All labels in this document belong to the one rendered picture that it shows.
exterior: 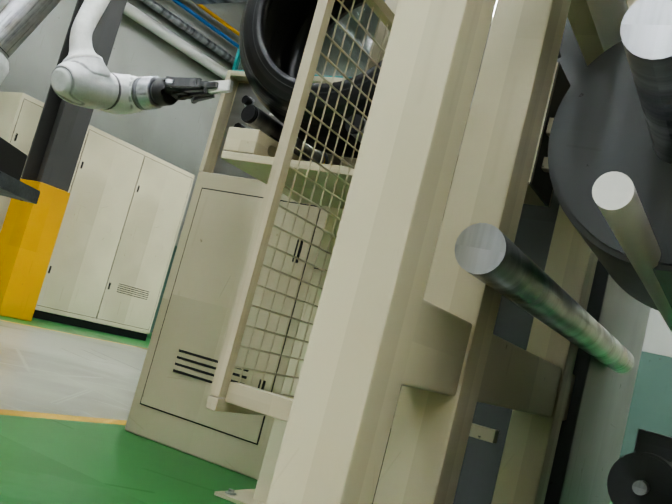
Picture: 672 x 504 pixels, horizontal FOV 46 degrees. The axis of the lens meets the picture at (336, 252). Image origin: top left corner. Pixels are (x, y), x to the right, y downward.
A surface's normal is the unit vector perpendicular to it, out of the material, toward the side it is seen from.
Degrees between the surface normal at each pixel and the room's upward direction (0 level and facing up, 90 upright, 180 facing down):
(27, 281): 90
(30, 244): 90
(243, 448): 90
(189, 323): 90
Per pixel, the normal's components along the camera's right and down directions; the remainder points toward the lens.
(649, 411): -0.52, -0.24
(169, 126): 0.82, 0.14
